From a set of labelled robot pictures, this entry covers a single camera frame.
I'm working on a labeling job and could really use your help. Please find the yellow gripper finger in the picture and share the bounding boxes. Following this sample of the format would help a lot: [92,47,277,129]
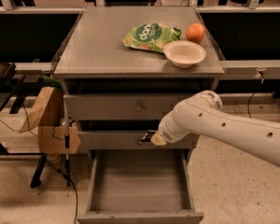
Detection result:
[150,133,166,146]

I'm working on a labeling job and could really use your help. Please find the black rxbar chocolate bar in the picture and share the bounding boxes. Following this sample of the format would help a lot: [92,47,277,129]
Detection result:
[139,130,155,143]

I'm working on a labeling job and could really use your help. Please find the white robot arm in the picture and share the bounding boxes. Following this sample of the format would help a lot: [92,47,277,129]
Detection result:
[151,91,280,167]

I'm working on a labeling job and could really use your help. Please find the grey open bottom drawer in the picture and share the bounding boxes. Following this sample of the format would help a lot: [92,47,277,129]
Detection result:
[77,149,203,224]

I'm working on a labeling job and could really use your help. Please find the grey middle drawer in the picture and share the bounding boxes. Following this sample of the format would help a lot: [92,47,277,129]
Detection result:
[78,131,199,152]

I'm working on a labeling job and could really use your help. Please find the grey top drawer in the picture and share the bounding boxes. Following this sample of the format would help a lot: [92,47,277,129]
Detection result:
[64,94,186,120]

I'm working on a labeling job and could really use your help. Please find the white paper bowl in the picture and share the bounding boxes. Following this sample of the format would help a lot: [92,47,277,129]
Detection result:
[163,40,206,68]

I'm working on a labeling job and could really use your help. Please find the green chip bag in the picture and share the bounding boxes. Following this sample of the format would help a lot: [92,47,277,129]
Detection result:
[122,23,181,53]

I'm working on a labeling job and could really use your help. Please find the brown cardboard box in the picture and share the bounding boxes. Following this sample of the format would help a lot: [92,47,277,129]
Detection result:
[19,86,82,155]

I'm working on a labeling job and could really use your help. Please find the orange fruit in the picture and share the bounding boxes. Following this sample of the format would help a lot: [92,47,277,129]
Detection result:
[186,23,206,44]

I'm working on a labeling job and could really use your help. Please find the black stand with tray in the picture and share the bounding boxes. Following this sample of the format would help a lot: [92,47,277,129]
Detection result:
[0,62,48,189]

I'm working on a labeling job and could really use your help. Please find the black floor cable right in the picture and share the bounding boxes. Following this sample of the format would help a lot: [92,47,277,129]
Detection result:
[246,91,256,119]

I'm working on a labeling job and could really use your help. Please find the black floor cable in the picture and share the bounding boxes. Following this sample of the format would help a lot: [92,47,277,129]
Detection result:
[246,91,256,119]
[0,105,79,224]

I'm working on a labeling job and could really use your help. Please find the black floor cable left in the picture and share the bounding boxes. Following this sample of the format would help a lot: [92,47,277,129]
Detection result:
[0,105,79,224]

